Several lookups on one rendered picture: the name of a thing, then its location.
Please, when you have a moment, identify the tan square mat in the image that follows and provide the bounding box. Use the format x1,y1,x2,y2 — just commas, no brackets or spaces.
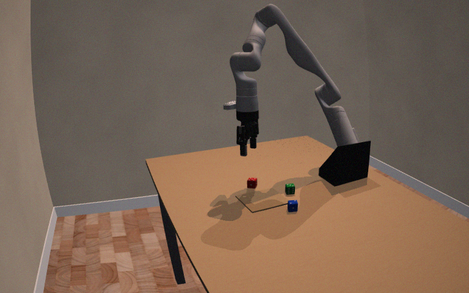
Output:
235,188,288,213

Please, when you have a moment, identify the green die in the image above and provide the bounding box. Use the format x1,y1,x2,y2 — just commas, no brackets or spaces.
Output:
285,184,295,195

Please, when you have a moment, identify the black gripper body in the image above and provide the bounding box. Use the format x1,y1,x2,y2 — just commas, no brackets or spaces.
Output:
236,111,259,136

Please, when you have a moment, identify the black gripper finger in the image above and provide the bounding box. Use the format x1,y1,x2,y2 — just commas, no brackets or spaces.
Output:
250,120,259,148
236,126,253,156

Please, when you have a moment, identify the blue die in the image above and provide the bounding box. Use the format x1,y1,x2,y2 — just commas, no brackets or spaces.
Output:
288,200,298,212

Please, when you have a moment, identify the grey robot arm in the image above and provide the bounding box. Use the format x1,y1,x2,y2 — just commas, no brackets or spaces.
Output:
224,4,360,146

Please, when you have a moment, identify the red die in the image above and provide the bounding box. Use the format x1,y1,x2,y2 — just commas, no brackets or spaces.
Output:
247,178,257,189

